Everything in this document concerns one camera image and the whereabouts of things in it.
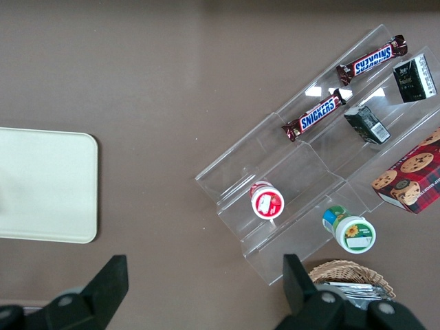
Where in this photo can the clear acrylic stepped shelf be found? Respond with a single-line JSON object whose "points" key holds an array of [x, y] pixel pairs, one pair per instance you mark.
{"points": [[292, 172]]}

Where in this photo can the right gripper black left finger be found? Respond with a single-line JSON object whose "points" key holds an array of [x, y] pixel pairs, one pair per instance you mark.
{"points": [[93, 302]]}

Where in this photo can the Snickers chocolate bar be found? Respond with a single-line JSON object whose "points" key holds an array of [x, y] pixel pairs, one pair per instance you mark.
{"points": [[318, 115], [373, 59]]}

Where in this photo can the small black carton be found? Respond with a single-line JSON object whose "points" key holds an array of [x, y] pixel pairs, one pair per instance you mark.
{"points": [[366, 124], [414, 79]]}

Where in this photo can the red lid yogurt cup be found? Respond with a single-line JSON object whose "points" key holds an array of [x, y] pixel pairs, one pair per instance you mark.
{"points": [[268, 204]]}

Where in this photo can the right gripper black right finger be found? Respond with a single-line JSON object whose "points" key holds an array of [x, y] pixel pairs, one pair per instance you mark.
{"points": [[309, 309]]}

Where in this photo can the aluminium foil tray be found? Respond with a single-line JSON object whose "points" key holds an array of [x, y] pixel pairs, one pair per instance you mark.
{"points": [[364, 292]]}

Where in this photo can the light wicker basket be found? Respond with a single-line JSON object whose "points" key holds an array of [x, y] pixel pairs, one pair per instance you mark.
{"points": [[343, 271]]}

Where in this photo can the beige plastic tray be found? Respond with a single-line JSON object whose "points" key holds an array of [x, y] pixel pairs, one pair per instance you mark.
{"points": [[44, 185]]}

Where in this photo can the green lid yogurt cup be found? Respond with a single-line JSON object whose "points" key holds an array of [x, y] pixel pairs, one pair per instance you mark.
{"points": [[354, 235]]}

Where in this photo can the red tartan cookie box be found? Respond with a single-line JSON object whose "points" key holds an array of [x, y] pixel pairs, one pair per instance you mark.
{"points": [[412, 185]]}

